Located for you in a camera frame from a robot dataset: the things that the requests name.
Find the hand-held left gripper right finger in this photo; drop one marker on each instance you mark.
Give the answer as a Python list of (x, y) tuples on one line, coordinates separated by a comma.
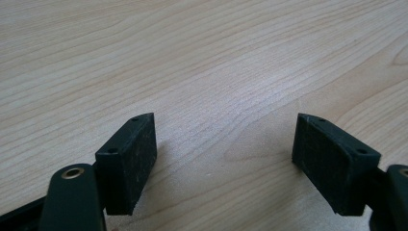
[(327, 166)]

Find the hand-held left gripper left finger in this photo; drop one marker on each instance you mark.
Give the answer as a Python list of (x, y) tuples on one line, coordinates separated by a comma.
[(128, 166)]

